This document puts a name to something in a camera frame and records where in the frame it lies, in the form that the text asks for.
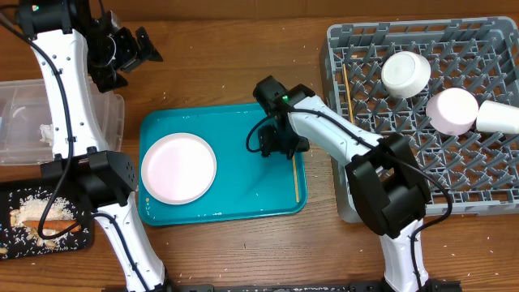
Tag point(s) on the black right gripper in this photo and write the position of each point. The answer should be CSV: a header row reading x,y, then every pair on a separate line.
x,y
271,144

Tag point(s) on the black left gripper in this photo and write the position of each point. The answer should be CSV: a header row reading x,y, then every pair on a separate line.
x,y
100,75

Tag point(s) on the white tissue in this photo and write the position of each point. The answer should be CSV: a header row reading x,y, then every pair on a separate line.
x,y
47,134

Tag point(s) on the large white plate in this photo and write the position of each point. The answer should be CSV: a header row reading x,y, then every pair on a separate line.
x,y
178,168

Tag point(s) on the white upturned bowl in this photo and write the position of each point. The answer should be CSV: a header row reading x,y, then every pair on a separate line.
x,y
405,74

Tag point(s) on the rice and food scraps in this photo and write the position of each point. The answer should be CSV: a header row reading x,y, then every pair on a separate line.
x,y
21,240

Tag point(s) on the orange carrot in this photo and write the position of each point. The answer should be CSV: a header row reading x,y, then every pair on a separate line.
x,y
55,225

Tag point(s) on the small white plate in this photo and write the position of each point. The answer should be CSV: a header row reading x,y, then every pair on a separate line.
x,y
452,111

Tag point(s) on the white paper cup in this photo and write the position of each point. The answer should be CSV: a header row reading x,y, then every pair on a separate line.
x,y
497,117

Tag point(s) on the wooden chopstick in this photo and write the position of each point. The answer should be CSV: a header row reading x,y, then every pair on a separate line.
x,y
348,96
295,172

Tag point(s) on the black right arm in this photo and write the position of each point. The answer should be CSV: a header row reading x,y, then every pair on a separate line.
x,y
387,187

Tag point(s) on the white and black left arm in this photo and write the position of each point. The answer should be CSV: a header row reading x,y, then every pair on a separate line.
x,y
77,52

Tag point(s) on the black waste tray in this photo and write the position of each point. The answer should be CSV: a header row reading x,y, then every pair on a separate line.
x,y
13,192

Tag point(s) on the cardboard backdrop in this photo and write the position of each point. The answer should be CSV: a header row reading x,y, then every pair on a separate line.
x,y
377,10

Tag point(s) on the teal plastic tray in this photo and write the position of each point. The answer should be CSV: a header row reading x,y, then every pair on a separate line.
x,y
246,186

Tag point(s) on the clear plastic bin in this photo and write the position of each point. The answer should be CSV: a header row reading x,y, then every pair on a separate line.
x,y
24,107

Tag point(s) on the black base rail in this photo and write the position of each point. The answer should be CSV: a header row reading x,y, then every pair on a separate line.
x,y
360,286

